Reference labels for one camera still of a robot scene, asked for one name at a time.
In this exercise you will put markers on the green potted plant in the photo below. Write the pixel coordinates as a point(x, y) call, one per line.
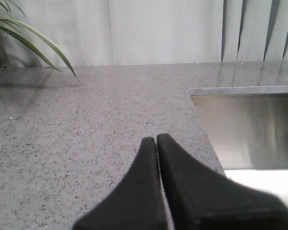
point(13, 28)

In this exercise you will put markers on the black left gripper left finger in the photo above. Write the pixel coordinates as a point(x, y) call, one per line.
point(136, 203)

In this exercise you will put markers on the white pleated curtain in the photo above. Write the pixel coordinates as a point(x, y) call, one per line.
point(132, 32)

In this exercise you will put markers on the stainless steel sink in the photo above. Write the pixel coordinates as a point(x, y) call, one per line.
point(248, 129)

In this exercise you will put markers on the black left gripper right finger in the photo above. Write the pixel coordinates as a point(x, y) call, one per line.
point(201, 199)

